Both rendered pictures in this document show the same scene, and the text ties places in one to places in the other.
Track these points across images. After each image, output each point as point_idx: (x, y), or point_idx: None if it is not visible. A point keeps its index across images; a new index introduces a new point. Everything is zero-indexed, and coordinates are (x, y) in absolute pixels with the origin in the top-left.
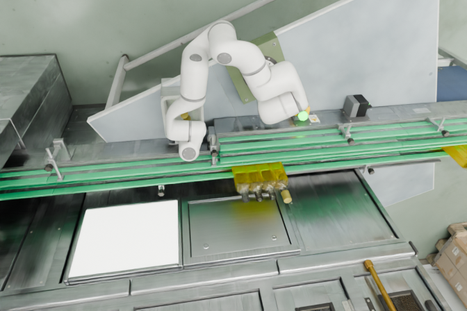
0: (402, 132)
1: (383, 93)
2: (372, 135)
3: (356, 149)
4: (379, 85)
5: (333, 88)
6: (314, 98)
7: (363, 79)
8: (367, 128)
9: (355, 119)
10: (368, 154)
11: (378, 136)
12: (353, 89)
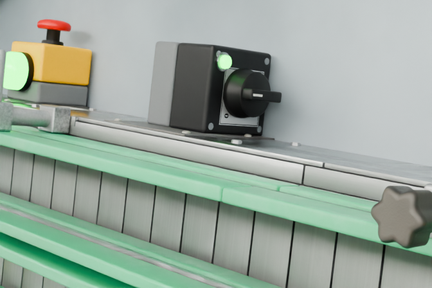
0: (207, 179)
1: (384, 71)
2: (75, 149)
3: (17, 225)
4: (353, 11)
5: (175, 11)
6: (120, 51)
7: None
8: (132, 151)
9: (143, 124)
10: None
11: (81, 155)
12: (242, 24)
